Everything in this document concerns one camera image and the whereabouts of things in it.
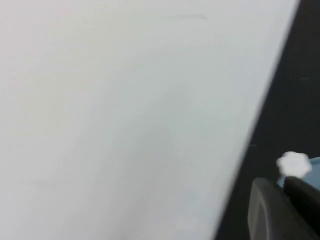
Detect blue cup stand white caps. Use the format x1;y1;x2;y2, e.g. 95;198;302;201
276;151;320;188

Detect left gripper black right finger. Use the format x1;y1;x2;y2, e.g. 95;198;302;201
283;176;320;226

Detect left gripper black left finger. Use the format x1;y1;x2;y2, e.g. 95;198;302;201
248;177;320;240

